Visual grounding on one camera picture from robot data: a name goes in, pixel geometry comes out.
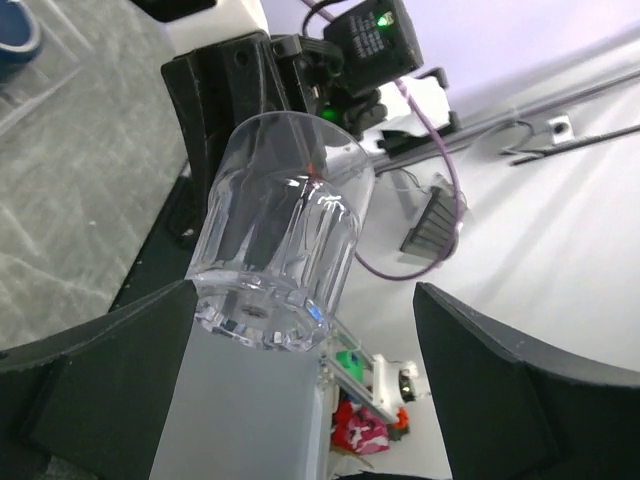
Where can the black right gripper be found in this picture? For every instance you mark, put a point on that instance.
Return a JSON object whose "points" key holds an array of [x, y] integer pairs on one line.
{"points": [[215, 88]]}

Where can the clear glass cup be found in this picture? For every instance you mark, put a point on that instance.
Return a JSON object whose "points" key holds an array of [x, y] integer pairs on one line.
{"points": [[285, 213]]}

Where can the black table edge rail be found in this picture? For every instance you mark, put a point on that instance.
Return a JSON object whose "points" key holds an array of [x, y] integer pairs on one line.
{"points": [[167, 250]]}

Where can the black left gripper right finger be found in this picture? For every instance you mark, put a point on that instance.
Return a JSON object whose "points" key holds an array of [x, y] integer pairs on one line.
{"points": [[511, 406]]}

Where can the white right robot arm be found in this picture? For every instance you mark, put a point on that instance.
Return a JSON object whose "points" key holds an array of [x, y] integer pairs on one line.
{"points": [[194, 24]]}

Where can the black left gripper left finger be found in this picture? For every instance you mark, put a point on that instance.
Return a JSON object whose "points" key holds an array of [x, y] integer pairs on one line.
{"points": [[96, 395]]}

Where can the dark blue mug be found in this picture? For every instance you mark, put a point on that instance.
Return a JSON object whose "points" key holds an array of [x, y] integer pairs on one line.
{"points": [[21, 34]]}

